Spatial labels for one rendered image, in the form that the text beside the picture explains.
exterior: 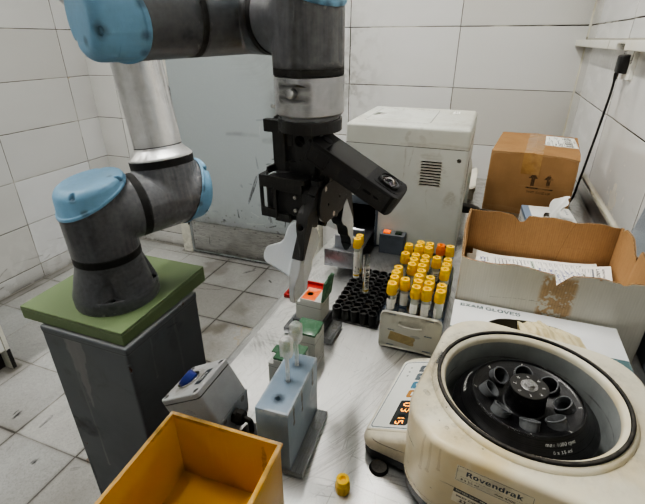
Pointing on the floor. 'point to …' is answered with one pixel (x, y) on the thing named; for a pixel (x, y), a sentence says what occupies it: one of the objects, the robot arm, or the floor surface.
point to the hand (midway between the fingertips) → (327, 275)
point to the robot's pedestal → (124, 383)
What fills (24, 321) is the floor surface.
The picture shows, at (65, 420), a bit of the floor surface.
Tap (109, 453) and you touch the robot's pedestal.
